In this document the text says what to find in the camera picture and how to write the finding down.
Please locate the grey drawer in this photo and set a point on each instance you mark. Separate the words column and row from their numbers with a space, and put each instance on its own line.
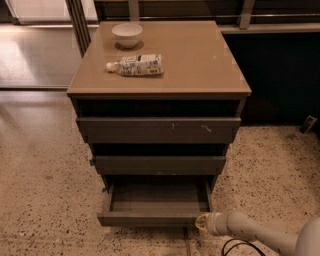
column 159, row 165
column 155, row 201
column 203, row 130

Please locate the metal window railing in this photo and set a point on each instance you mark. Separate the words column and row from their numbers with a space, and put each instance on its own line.
column 224, row 12

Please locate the grey top drawer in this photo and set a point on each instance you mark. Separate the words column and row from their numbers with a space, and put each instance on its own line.
column 203, row 130

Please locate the grey bottom drawer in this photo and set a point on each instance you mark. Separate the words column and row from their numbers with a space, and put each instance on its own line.
column 155, row 201

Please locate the white ceramic bowl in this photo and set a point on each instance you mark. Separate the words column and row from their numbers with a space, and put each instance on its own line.
column 127, row 35

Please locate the plastic bottle with label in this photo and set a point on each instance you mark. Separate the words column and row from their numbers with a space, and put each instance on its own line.
column 136, row 66

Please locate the grey middle drawer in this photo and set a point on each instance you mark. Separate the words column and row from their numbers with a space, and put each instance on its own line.
column 159, row 165

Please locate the brown drawer cabinet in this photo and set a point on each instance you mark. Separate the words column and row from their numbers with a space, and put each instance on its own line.
column 201, row 79

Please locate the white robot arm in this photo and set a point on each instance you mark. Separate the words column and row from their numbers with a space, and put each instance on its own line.
column 239, row 226

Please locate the yellow foam padded gripper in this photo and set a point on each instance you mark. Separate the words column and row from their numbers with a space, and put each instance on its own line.
column 215, row 222

